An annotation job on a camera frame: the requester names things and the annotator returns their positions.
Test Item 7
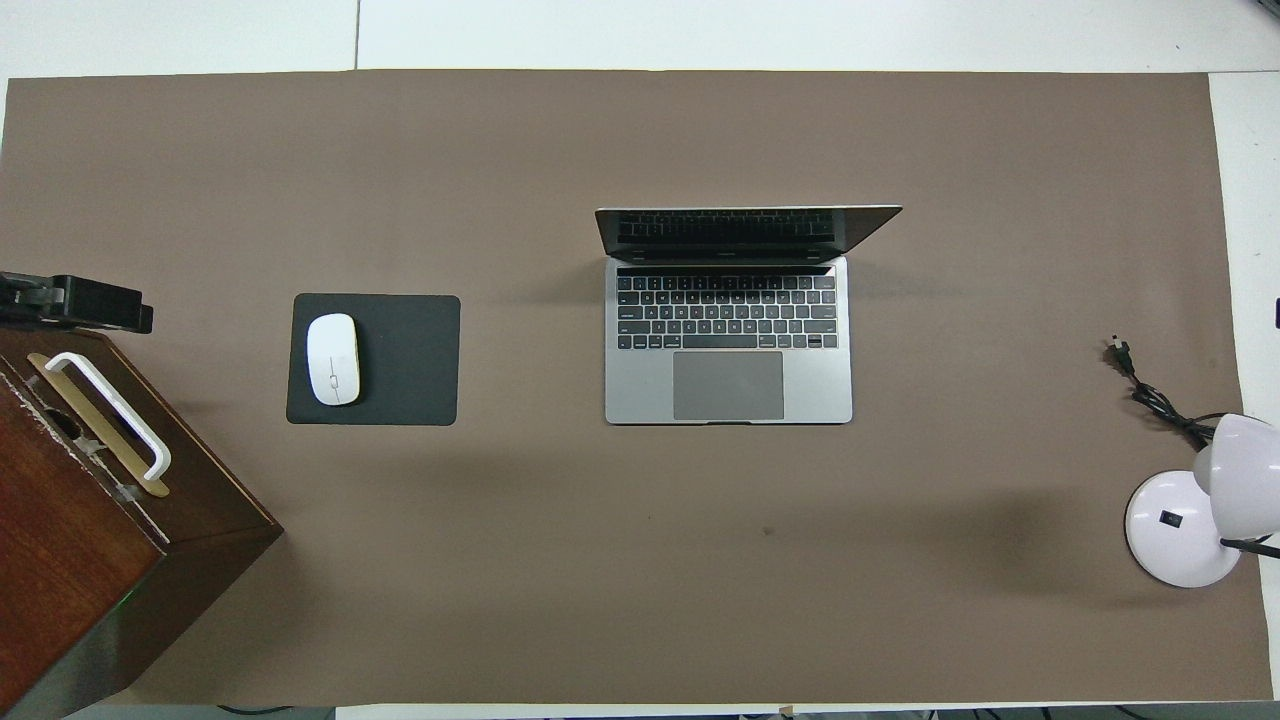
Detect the white box handle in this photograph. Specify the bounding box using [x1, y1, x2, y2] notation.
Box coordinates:
[44, 351, 173, 483]

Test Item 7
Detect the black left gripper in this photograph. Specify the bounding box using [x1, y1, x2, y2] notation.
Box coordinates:
[0, 272, 153, 334]

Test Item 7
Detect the black lamp power cable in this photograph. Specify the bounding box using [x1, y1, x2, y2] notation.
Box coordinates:
[1108, 337, 1216, 451]

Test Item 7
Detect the grey Apple laptop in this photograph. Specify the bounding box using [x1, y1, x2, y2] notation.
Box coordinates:
[595, 205, 904, 426]

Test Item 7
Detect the brown table mat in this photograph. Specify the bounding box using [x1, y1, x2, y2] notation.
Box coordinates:
[0, 68, 1273, 706]

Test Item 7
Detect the white computer mouse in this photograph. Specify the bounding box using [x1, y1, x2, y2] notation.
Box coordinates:
[306, 313, 361, 407]

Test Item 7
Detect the dark brown wooden box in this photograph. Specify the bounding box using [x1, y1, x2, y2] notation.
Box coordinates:
[0, 325, 285, 720]

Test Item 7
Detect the black mouse pad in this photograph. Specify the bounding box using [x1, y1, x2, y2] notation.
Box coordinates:
[286, 293, 462, 427]

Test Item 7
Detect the gold handle plate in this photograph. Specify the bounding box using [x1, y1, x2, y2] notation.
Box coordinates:
[27, 352, 171, 498]

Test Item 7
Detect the white desk lamp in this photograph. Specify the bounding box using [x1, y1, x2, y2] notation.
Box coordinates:
[1124, 413, 1280, 589]

